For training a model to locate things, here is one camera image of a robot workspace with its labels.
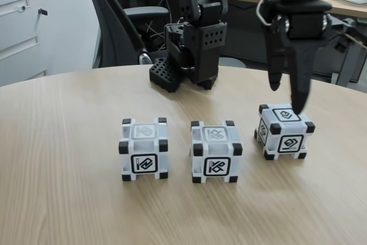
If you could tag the white cube layered print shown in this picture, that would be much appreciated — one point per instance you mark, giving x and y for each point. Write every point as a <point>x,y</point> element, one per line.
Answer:
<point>289,144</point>

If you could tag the white cube crossed print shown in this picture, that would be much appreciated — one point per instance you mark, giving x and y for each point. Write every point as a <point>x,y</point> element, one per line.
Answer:
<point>216,167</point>

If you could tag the dark office chair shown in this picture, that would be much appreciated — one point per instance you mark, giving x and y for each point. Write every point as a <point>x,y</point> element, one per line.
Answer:
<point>114,27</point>

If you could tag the white cube zigzag print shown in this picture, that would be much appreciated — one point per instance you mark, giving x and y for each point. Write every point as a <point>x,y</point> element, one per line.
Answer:
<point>143,164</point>

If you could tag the white drawer cabinet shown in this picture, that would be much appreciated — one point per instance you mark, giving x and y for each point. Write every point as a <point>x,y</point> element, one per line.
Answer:
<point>57,41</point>

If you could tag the black cabinet key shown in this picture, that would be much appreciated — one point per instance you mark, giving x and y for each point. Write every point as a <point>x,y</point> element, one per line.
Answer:
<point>43,11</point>

